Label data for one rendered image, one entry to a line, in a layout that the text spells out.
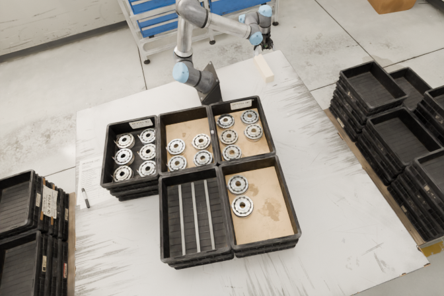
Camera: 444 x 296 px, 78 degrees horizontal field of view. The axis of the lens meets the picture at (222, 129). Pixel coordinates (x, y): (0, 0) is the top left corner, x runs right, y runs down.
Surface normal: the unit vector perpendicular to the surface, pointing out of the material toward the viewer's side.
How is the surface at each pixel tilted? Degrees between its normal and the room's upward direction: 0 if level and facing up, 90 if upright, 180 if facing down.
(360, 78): 0
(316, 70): 0
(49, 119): 0
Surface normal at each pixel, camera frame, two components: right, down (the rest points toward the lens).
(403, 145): -0.11, -0.57
